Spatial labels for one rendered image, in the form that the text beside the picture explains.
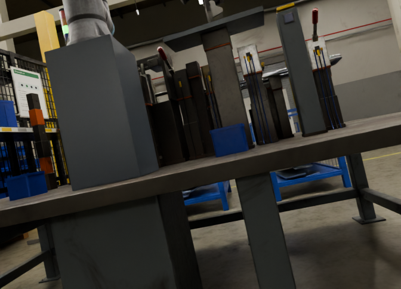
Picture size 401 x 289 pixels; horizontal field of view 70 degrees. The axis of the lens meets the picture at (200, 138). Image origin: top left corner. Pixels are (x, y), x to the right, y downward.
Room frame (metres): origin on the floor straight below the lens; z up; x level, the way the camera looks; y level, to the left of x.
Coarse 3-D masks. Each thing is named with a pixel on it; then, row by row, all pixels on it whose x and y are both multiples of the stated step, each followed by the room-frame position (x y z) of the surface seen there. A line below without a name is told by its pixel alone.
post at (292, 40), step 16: (288, 32) 0.98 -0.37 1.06; (288, 48) 0.98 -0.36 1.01; (304, 48) 0.97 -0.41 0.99; (288, 64) 0.99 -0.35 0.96; (304, 64) 0.97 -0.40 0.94; (304, 80) 0.98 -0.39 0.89; (304, 96) 0.98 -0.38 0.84; (304, 112) 0.98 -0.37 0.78; (320, 112) 0.97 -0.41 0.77; (304, 128) 0.98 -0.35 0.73; (320, 128) 0.97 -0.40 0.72
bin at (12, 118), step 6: (0, 102) 1.32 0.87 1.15; (6, 102) 1.34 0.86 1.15; (12, 102) 1.37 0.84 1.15; (0, 108) 1.32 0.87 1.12; (6, 108) 1.34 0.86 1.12; (12, 108) 1.37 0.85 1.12; (0, 114) 1.31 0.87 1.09; (6, 114) 1.33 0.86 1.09; (12, 114) 1.36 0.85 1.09; (0, 120) 1.31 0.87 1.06; (6, 120) 1.33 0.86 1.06; (12, 120) 1.36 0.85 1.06; (0, 126) 1.30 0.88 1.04; (6, 126) 1.33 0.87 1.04; (12, 126) 1.35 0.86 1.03
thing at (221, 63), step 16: (208, 32) 1.04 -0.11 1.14; (224, 32) 1.02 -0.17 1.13; (208, 48) 1.04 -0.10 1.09; (224, 48) 1.03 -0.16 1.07; (208, 64) 1.05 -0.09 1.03; (224, 64) 1.03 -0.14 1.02; (224, 80) 1.03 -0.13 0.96; (224, 96) 1.04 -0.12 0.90; (240, 96) 1.03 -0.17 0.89; (224, 112) 1.04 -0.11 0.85; (240, 112) 1.03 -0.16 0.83
